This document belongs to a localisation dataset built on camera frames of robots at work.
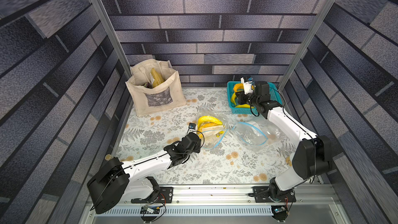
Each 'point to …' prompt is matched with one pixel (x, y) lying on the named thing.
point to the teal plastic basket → (275, 96)
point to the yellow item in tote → (158, 78)
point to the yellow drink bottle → (108, 157)
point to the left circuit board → (147, 209)
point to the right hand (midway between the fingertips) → (235, 91)
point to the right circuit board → (279, 210)
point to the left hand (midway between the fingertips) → (199, 138)
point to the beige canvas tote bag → (168, 95)
